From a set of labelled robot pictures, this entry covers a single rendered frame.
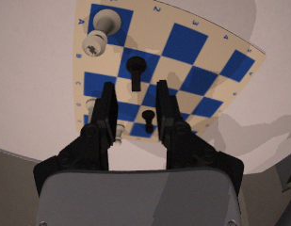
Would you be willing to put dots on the blue and cream chessboard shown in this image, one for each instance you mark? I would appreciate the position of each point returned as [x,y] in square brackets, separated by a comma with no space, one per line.
[205,65]

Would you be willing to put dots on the white pawn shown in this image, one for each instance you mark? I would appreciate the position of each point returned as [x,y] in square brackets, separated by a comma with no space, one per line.
[120,129]

